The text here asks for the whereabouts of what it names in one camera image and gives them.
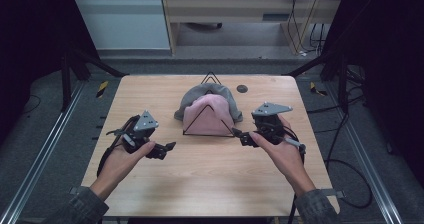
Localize black wire triangle rack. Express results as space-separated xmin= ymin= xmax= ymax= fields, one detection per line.
xmin=182 ymin=71 xmax=237 ymax=139

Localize yellow black hazard tape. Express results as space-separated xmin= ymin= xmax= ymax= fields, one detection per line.
xmin=95 ymin=80 xmax=110 ymax=99
xmin=309 ymin=81 xmax=329 ymax=97

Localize grey beanie hat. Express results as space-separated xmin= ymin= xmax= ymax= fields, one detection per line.
xmin=173 ymin=82 xmax=244 ymax=124

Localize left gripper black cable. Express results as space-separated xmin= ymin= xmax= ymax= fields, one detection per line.
xmin=96 ymin=114 xmax=141 ymax=178

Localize pink beanie hat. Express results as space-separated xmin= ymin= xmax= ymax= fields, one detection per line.
xmin=182 ymin=93 xmax=236 ymax=138

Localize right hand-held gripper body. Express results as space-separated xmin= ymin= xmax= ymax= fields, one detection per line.
xmin=251 ymin=101 xmax=294 ymax=146

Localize person's left hand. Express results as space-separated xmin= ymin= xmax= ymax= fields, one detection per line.
xmin=89 ymin=140 xmax=157 ymax=202

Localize black metal stand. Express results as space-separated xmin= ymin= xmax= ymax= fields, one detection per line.
xmin=59 ymin=47 xmax=130 ymax=114
xmin=285 ymin=50 xmax=352 ymax=114

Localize person's right hand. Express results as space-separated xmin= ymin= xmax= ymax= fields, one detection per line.
xmin=249 ymin=114 xmax=317 ymax=198

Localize hanging black and yellow cables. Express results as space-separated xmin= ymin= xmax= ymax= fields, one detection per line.
xmin=286 ymin=0 xmax=326 ymax=57

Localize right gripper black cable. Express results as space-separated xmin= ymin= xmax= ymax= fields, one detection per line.
xmin=282 ymin=125 xmax=308 ymax=224

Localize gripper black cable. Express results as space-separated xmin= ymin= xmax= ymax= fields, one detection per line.
xmin=282 ymin=125 xmax=308 ymax=224
xmin=96 ymin=114 xmax=141 ymax=178

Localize white cabinet panel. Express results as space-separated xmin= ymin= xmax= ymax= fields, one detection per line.
xmin=68 ymin=0 xmax=171 ymax=51

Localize black curtain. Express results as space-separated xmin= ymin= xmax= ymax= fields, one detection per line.
xmin=321 ymin=0 xmax=424 ymax=187
xmin=0 ymin=0 xmax=101 ymax=143

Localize aluminium floor rail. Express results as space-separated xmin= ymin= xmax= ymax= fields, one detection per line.
xmin=324 ymin=80 xmax=405 ymax=224
xmin=0 ymin=80 xmax=86 ymax=224

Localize black looped floor cable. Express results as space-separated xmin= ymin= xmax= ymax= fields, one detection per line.
xmin=306 ymin=93 xmax=374 ymax=209

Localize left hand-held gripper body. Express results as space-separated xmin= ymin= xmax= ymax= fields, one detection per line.
xmin=114 ymin=109 xmax=160 ymax=155

